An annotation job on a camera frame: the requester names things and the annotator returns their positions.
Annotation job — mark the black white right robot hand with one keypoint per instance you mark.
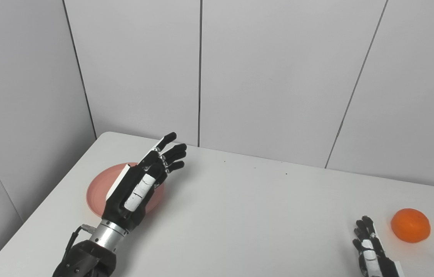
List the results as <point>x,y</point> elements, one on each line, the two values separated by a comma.
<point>371,257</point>

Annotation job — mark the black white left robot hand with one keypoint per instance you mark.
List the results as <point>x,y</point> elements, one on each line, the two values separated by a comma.
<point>136,196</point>

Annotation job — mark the pink round plate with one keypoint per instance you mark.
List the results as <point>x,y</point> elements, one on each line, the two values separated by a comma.
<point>99,190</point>

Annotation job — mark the orange fruit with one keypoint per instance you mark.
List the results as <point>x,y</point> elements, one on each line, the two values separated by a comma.
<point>410,226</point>

